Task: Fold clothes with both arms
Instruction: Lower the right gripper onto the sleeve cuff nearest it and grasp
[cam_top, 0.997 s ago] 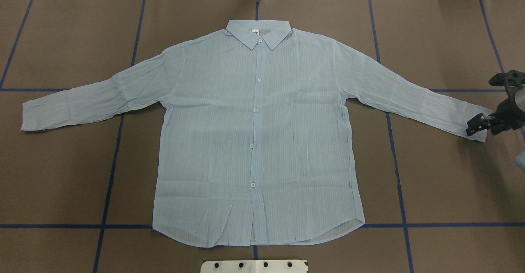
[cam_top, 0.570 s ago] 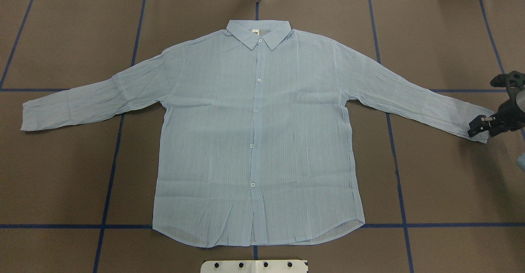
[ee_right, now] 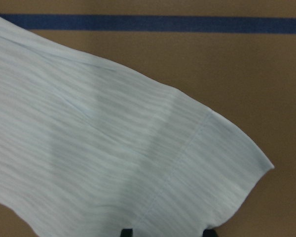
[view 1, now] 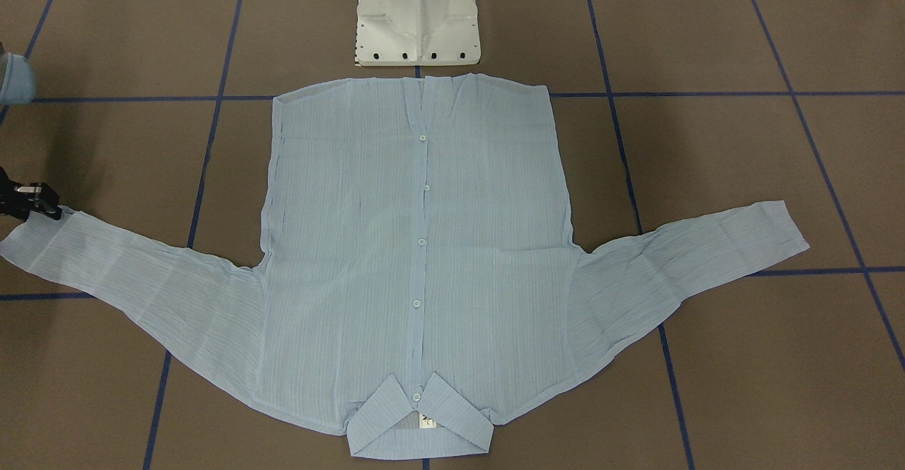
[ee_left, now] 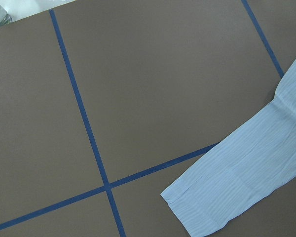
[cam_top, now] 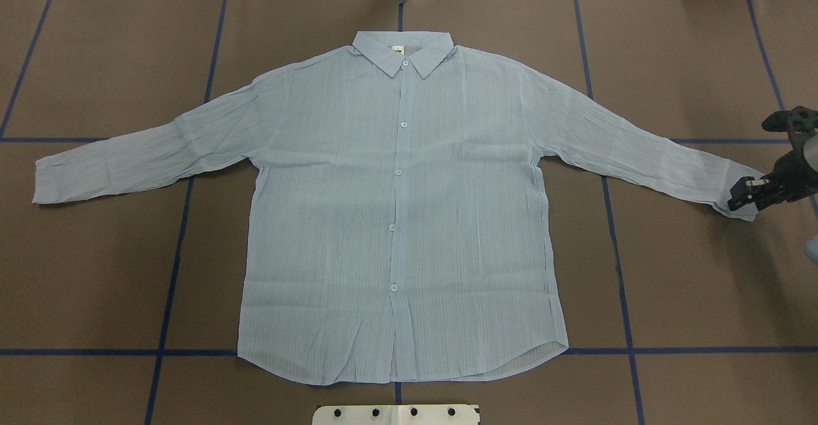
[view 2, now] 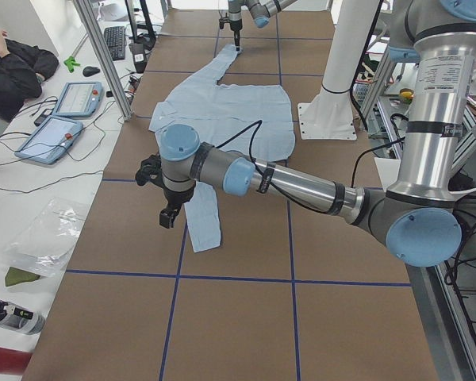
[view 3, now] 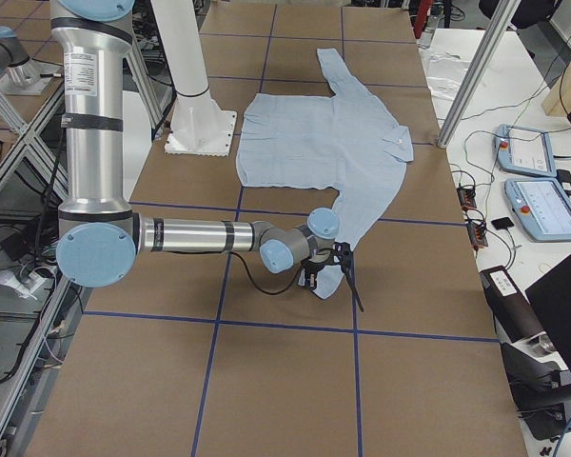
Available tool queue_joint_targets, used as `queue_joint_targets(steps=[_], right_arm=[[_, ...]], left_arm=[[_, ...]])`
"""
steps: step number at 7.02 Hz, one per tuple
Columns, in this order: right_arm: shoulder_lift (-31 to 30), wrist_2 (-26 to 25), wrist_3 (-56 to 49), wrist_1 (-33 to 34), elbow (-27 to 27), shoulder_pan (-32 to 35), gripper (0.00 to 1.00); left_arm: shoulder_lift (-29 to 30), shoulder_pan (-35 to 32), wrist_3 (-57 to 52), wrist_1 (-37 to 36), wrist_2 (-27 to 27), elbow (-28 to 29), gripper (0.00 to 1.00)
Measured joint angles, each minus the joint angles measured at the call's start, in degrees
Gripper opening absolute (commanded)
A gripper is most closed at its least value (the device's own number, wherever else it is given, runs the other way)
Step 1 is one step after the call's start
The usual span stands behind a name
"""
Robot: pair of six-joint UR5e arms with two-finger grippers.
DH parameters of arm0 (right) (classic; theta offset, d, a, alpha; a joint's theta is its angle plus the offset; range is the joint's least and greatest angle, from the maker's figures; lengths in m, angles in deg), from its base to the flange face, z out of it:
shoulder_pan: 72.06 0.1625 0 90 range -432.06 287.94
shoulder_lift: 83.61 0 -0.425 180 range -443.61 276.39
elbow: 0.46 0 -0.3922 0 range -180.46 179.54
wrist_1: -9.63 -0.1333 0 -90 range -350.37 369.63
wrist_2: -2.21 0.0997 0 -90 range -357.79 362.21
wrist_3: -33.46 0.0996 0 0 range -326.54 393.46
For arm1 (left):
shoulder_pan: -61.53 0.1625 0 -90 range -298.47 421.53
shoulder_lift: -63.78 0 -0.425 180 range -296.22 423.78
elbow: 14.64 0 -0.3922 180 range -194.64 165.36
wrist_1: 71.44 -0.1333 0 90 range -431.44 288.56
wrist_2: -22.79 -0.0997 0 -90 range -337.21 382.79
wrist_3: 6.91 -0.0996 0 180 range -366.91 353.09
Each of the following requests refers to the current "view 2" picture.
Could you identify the person in black clothes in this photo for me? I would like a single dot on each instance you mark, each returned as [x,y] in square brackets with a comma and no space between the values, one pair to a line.
[23,69]

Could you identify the light blue button shirt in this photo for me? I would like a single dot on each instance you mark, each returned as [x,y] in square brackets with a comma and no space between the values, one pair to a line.
[207,133]

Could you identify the black white device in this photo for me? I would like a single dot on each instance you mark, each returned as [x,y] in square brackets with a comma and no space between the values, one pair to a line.
[18,319]

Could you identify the red object at edge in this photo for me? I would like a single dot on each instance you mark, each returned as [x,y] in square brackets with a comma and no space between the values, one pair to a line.
[13,362]

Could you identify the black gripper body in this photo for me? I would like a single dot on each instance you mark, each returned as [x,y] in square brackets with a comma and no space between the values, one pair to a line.
[235,25]
[176,197]

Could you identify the green plastic tool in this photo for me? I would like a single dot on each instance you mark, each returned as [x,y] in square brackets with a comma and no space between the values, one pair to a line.
[71,63]

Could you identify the blue teach pendant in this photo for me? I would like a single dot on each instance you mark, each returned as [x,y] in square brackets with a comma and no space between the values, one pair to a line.
[50,140]
[78,99]

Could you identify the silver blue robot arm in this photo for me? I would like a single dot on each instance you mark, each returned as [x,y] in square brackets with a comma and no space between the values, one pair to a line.
[260,13]
[257,235]

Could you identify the grey aluminium frame post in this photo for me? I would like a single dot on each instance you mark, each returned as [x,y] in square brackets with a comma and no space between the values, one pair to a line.
[101,50]

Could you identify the near blue teach pendant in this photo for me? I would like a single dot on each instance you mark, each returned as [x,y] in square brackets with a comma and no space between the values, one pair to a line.
[50,140]

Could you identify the white pedestal column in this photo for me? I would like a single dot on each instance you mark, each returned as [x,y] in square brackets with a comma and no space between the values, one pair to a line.
[329,115]

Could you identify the far blue teach pendant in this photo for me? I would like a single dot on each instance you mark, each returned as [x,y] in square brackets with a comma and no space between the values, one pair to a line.
[78,99]

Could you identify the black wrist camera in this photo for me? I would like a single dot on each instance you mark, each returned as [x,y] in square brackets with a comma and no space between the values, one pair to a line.
[150,172]
[223,20]

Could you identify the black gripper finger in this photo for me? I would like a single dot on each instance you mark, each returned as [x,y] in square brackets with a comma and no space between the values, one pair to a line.
[167,217]
[236,35]

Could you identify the black computer mouse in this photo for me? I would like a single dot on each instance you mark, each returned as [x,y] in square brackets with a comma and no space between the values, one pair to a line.
[89,71]

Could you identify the clear plastic bag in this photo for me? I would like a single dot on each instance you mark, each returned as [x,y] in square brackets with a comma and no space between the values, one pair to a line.
[45,246]

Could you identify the black keyboard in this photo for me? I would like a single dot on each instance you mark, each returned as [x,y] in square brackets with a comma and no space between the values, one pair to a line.
[114,37]

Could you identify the green cloth piece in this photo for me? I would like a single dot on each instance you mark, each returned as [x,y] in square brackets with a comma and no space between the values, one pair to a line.
[15,276]

